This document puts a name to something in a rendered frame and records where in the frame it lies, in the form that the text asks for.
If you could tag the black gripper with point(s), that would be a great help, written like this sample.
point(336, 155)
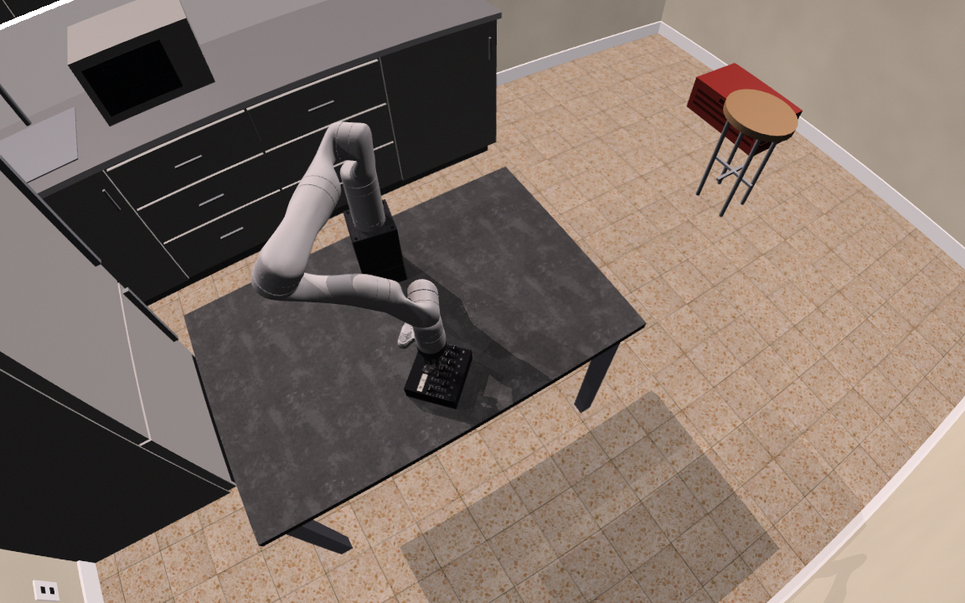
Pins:
point(431, 364)

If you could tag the black lighting desk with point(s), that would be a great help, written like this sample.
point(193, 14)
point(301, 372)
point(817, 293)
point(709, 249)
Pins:
point(454, 369)

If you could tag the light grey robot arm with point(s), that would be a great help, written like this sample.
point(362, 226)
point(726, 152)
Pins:
point(279, 270)

